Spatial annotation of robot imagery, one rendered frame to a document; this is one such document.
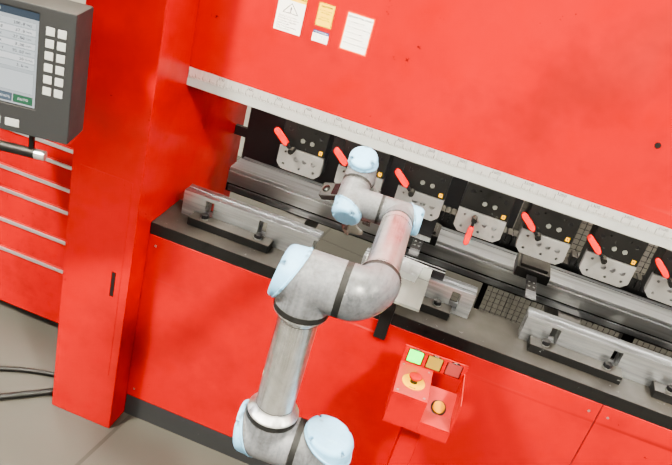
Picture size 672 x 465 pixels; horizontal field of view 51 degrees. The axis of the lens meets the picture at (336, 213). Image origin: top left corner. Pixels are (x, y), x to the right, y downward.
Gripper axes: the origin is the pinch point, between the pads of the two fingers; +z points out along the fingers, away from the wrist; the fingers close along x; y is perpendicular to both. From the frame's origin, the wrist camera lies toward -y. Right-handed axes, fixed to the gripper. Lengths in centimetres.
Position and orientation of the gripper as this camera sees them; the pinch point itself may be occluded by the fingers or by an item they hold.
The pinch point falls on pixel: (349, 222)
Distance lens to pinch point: 205.9
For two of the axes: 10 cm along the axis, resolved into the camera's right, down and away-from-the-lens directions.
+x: 4.2, -7.8, 4.7
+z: -0.3, 5.1, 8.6
